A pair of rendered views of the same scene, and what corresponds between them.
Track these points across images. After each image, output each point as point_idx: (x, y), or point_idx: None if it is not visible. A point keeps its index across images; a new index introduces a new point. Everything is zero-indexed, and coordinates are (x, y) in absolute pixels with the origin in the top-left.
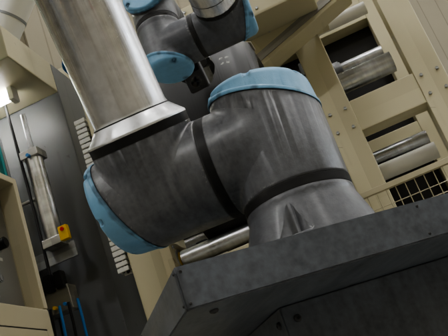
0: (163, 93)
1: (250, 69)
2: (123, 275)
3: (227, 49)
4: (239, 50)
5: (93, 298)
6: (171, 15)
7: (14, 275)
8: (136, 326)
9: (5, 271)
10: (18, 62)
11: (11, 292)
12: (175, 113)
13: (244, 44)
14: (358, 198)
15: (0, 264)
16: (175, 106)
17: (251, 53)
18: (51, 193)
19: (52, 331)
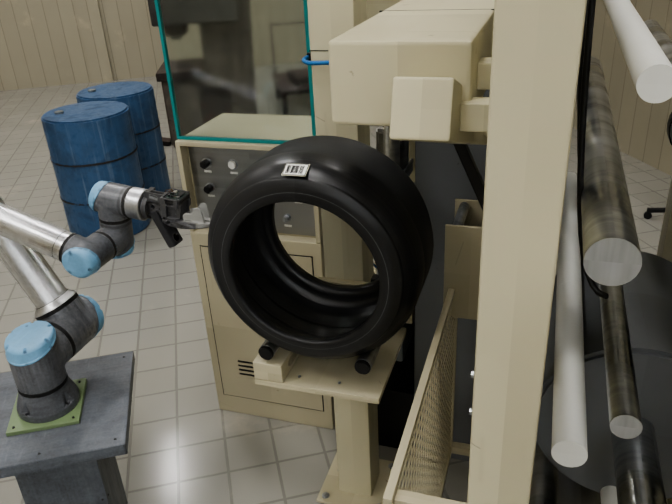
0: (39, 304)
1: (212, 237)
2: (442, 226)
3: (217, 203)
4: (219, 209)
5: None
6: (100, 222)
7: (312, 212)
8: (436, 269)
9: (303, 210)
10: None
11: (304, 223)
12: (35, 317)
13: (233, 199)
14: (20, 403)
15: (298, 205)
16: (37, 313)
17: (232, 213)
18: (388, 139)
19: (319, 258)
